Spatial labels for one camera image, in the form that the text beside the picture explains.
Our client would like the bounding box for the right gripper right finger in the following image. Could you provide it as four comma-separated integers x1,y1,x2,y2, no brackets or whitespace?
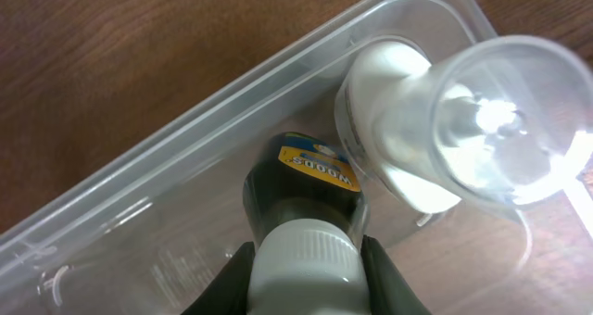
360,235,431,315

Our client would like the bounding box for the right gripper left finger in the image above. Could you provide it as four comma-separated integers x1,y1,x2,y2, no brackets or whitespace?
182,242,256,315

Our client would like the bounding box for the dark syrup bottle white cap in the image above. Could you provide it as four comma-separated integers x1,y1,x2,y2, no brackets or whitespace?
243,132,370,315

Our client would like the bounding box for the white lotion bottle clear cap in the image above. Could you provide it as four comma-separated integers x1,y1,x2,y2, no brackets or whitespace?
334,35,592,214

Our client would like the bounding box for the clear plastic container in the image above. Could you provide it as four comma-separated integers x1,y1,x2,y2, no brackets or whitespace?
1,0,592,314

